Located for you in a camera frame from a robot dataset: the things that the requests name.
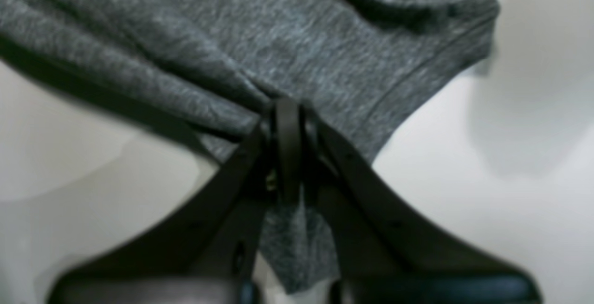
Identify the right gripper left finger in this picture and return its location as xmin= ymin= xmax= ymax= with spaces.
xmin=47 ymin=98 xmax=303 ymax=304

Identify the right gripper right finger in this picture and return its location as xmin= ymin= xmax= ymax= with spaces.
xmin=302 ymin=106 xmax=543 ymax=304

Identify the grey long-sleeve t-shirt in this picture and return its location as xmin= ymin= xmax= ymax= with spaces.
xmin=0 ymin=0 xmax=501 ymax=295

